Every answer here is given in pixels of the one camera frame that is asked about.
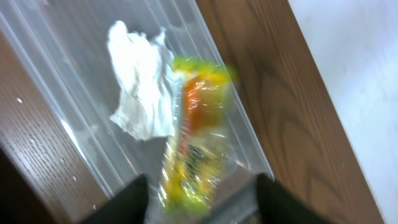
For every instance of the yellow green snack wrapper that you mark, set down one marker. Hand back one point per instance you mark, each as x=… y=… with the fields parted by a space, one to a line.
x=197 y=147

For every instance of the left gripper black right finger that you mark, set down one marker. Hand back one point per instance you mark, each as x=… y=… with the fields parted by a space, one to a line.
x=277 y=206

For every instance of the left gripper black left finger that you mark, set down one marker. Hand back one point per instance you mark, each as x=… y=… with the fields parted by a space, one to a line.
x=128 y=207

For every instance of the white tissue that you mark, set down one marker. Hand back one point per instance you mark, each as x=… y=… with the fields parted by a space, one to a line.
x=148 y=86

